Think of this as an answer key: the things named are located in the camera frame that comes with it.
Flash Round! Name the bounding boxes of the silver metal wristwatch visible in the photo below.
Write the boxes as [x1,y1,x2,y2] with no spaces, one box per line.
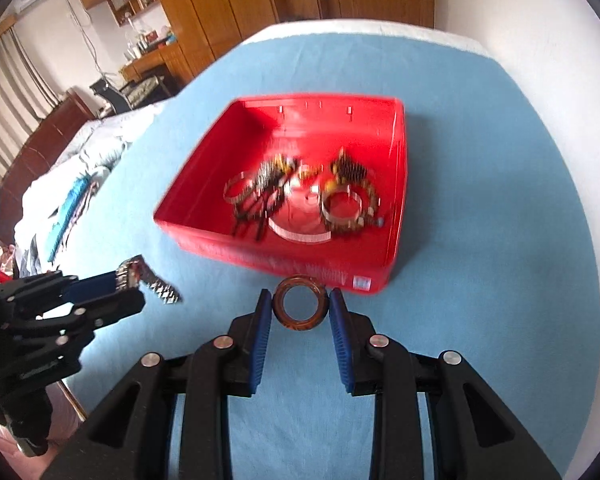
[116,255,182,304]

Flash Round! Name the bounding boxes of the large silver bangle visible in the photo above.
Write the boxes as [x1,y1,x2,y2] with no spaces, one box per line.
[223,171,259,205]

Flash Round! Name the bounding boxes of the multicolour bead bracelet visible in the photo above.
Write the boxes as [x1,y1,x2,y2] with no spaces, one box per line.
[230,179,289,244]

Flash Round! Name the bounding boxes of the amber red jade ring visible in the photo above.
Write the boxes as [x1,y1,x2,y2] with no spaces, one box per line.
[272,275,330,332]

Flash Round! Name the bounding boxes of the silver chain necklace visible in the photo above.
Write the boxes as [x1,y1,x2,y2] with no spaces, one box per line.
[251,156,289,196]

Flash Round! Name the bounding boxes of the black cord gold pendant necklace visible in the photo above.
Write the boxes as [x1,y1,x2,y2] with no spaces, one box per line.
[256,153,301,241]

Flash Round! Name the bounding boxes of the small silver bangle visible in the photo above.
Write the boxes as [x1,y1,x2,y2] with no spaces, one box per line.
[321,185,363,228]

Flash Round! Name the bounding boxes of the brown wooden bead bracelet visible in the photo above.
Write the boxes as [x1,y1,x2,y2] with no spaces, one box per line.
[320,179,386,233]

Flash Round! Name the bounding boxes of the gold pendant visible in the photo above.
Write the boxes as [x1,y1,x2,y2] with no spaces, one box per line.
[297,165,323,182]

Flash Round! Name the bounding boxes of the black small bead necklace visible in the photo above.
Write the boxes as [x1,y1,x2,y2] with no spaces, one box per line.
[329,148,371,187]

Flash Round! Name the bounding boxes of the bed with piled bedding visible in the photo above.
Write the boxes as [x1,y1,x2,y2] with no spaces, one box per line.
[0,93,166,278]

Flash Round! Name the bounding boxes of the blue table cloth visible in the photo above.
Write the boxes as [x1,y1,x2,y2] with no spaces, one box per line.
[64,35,600,471]

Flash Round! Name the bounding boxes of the beige window curtain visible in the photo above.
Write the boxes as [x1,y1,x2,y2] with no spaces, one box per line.
[0,27,61,182]

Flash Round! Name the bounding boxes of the black office chair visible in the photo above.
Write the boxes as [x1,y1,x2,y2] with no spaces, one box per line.
[90,76,172,115]

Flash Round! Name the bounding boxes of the wooden desk with shelves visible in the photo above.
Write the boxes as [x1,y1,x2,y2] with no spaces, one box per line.
[107,0,194,92]

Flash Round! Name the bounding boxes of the red tin box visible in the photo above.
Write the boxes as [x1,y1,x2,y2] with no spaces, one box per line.
[154,93,407,294]

